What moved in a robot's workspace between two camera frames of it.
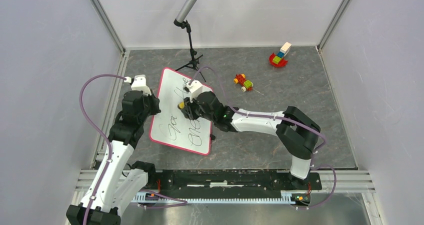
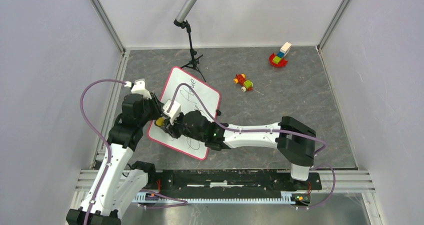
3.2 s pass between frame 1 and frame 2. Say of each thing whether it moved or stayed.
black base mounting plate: stayed
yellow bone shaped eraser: moved
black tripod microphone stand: stayed
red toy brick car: stayed
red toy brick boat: stayed
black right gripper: moved
